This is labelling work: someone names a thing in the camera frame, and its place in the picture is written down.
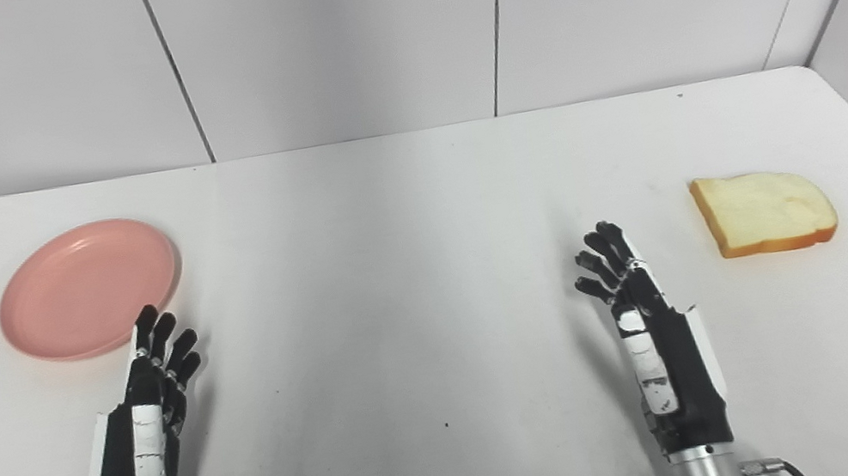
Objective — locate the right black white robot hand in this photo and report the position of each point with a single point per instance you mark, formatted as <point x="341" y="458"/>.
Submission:
<point x="678" y="368"/>

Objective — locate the slice of bread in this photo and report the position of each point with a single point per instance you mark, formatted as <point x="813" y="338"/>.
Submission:
<point x="764" y="211"/>

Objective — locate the pink round plate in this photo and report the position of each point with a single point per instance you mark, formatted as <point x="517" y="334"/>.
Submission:
<point x="84" y="289"/>

